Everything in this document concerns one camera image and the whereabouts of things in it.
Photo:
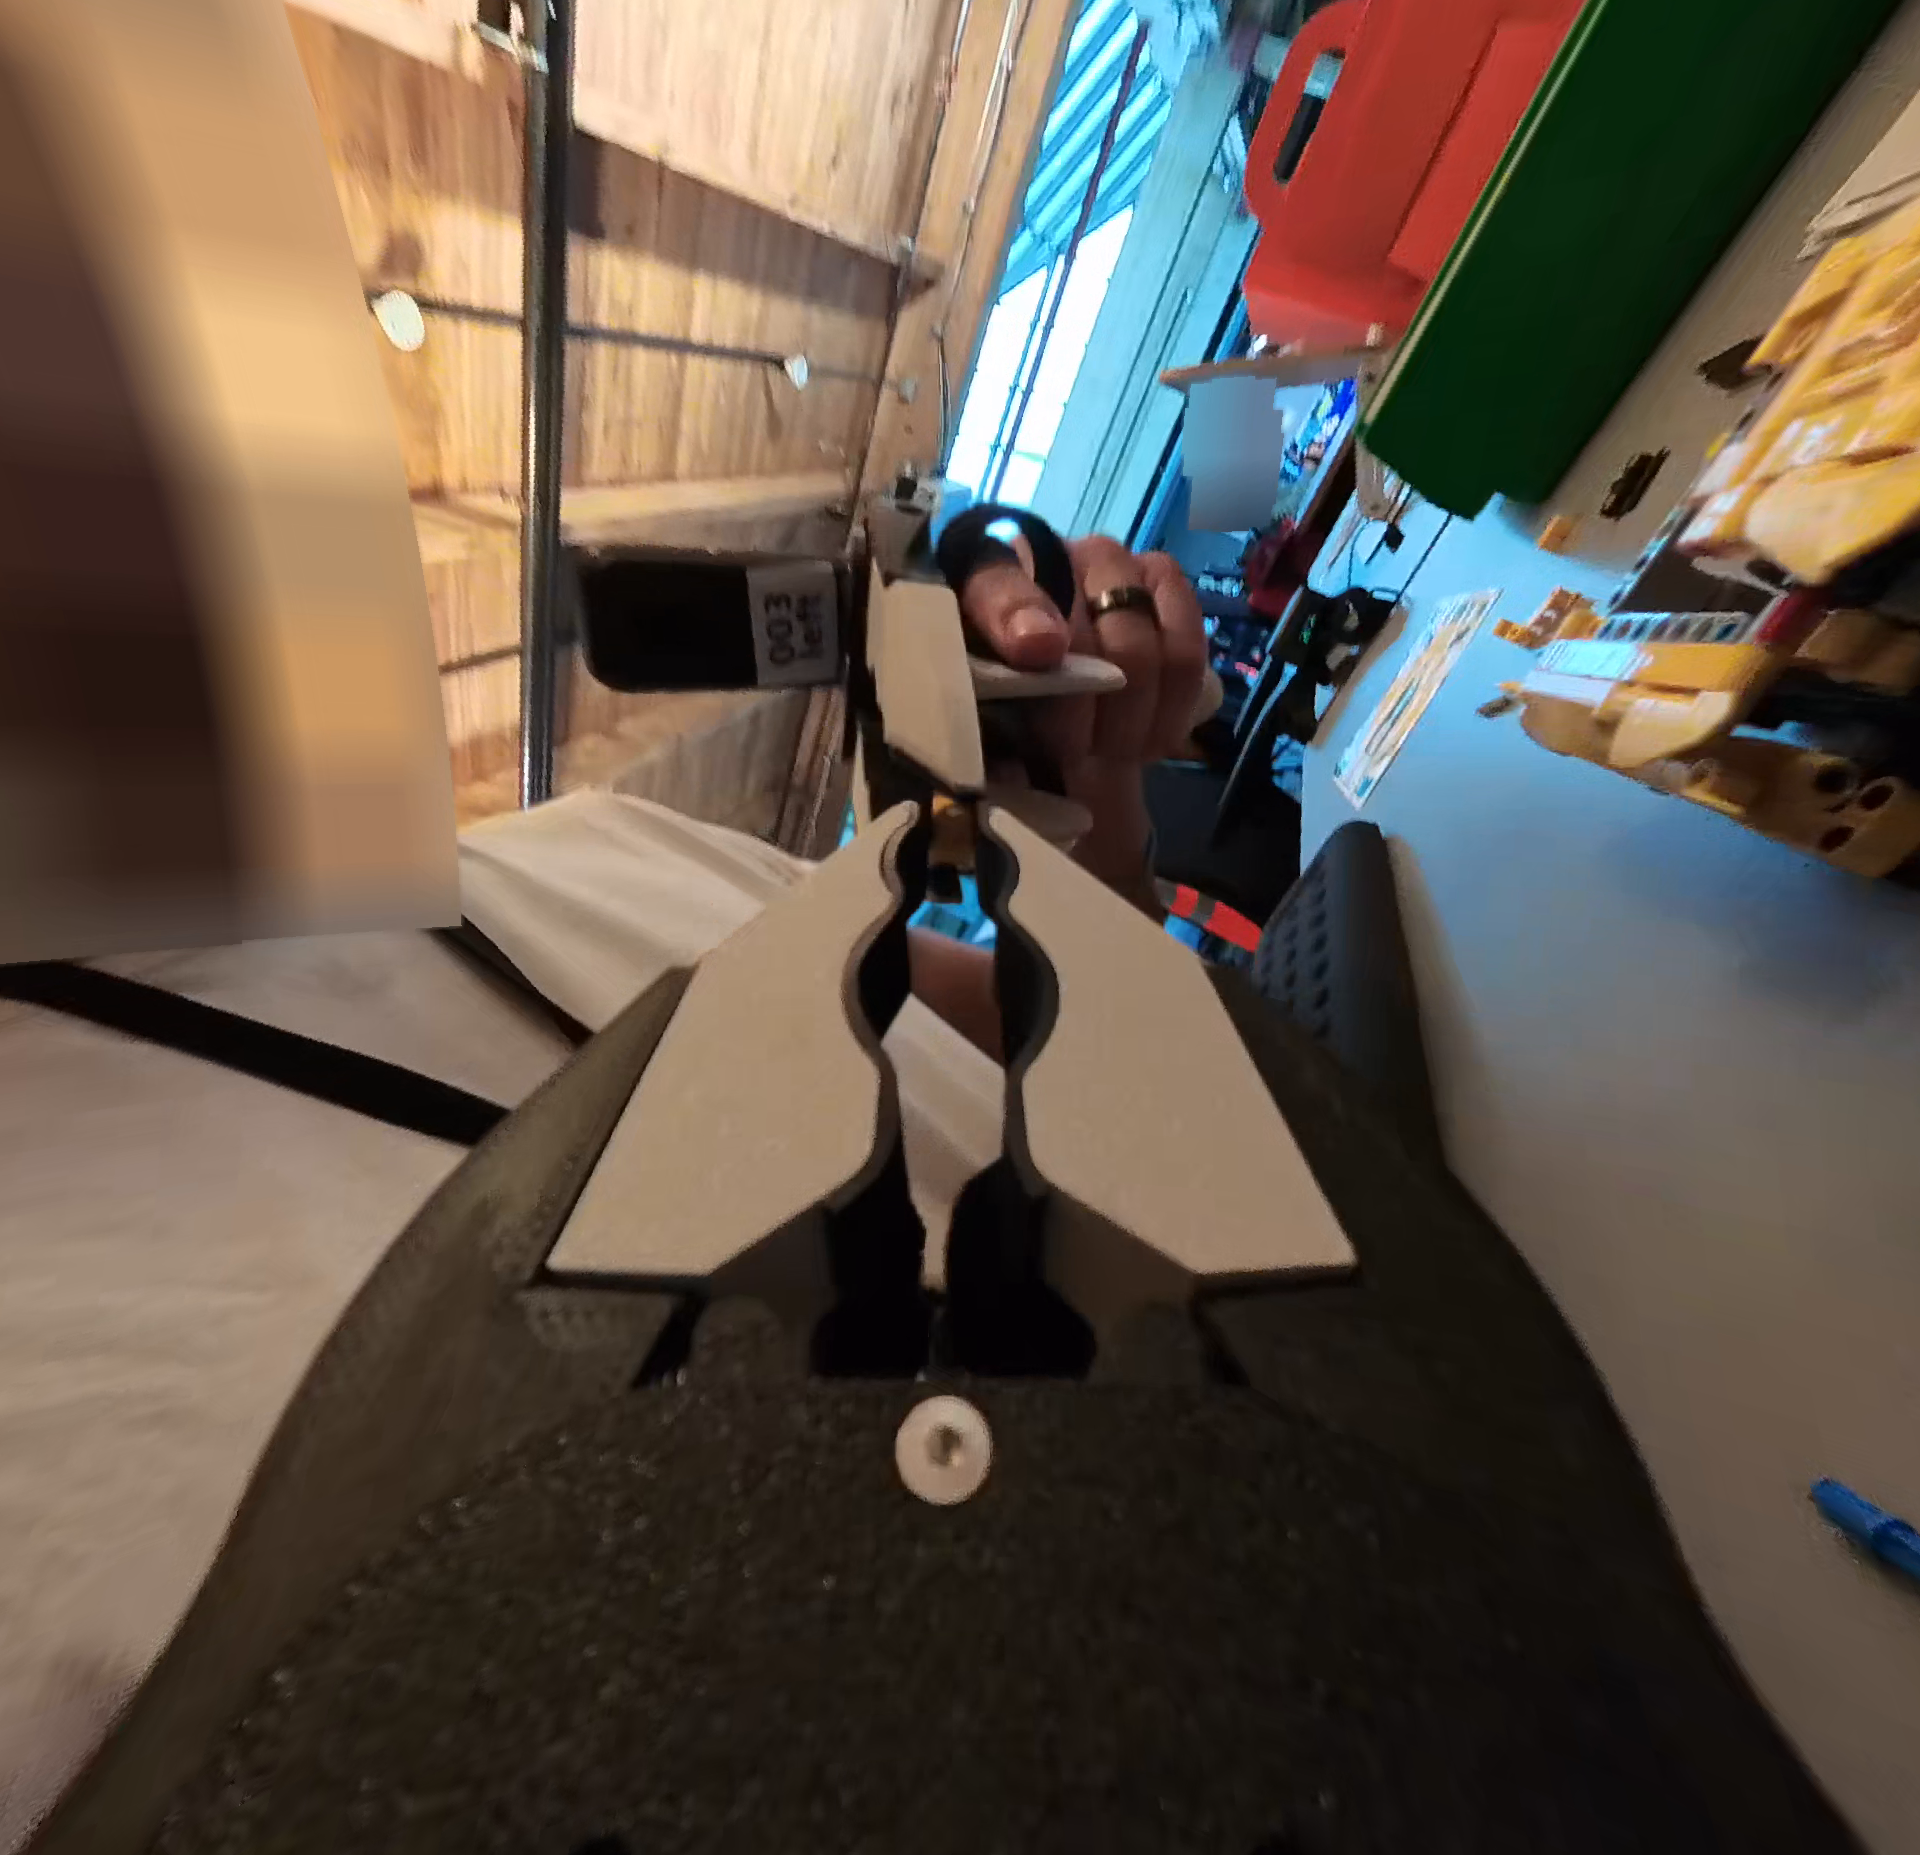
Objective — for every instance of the green storage bin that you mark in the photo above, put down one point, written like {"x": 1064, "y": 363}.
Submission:
{"x": 1635, "y": 236}

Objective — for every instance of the metal ceiling pipe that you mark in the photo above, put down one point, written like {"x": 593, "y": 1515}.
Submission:
{"x": 544, "y": 385}

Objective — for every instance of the small yellow brick connector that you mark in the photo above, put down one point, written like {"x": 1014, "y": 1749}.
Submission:
{"x": 952, "y": 829}

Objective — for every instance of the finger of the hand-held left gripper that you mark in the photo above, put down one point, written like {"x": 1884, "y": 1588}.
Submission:
{"x": 922, "y": 686}

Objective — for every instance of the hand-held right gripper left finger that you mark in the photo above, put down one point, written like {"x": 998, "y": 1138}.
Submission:
{"x": 733, "y": 1121}

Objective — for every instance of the person's left hand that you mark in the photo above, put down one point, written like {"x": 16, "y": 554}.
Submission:
{"x": 1155, "y": 686}

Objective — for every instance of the red plastic case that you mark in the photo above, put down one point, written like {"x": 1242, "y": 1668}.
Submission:
{"x": 1409, "y": 159}

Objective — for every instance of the printed leaflet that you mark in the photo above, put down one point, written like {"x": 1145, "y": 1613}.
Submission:
{"x": 1409, "y": 702}

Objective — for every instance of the person's white clothing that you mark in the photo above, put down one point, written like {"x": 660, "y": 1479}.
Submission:
{"x": 226, "y": 1287}

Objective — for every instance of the blue brick pin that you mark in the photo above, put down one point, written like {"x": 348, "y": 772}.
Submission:
{"x": 1867, "y": 1525}

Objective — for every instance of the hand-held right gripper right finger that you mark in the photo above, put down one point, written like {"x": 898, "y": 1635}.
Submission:
{"x": 1155, "y": 1121}

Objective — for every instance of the yellow black brick car model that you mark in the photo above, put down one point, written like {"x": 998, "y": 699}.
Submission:
{"x": 1846, "y": 445}

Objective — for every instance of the black perforated chair armrest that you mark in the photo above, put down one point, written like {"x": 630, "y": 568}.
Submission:
{"x": 1335, "y": 940}

